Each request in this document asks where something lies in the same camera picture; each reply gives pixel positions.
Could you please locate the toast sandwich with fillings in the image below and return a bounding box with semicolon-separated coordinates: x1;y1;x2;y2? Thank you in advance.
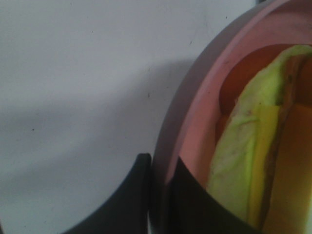
207;44;312;234

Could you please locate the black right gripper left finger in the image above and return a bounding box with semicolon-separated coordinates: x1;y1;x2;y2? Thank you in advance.
65;153;152;234

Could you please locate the pink round plate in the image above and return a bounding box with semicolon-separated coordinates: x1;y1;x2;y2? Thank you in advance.
149;0;312;234

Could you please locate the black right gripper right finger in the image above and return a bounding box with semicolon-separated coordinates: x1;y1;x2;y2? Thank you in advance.
168;159;261;234

